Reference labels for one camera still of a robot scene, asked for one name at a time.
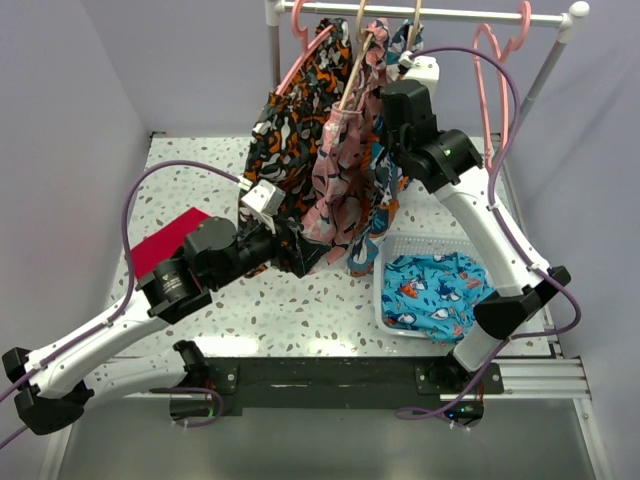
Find wooden hanger with shorts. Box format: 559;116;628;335
338;0;374;110

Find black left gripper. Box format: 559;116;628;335
210;210;331;290

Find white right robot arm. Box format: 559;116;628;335
381;80;571;393

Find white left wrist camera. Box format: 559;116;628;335
238;178;286;235

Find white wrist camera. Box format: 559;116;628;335
398;51;440;96
238;178;286;235

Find empty pink hanger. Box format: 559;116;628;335
472;1;532;173

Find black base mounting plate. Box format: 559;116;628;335
169;355;504;418

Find red folded cloth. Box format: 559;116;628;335
131;208;209;280

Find white clothes rack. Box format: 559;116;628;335
264;1;590;118

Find white plastic basket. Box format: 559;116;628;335
373;232;494;340

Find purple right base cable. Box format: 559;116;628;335
394;344;509;424

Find pink hanger left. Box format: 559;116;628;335
275;0;332;95

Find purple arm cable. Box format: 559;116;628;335
0;159;244;449
412;45;584;346

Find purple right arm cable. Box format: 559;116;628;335
412;45;584;346

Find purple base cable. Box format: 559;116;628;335
149;384;226;429
394;344;509;424

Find light blue shark shorts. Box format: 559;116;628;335
381;252;494;345

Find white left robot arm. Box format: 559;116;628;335
2;217;330;435

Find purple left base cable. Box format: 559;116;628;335
149;384;226;429

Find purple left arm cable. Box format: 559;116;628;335
0;159;244;449

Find blue orange patterned shorts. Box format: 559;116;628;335
346;19;423;277

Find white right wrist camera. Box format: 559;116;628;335
398;51;440;96

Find pink patterned shorts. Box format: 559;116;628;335
303;18;389;269

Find black orange camouflage shorts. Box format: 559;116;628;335
243;17;353;223

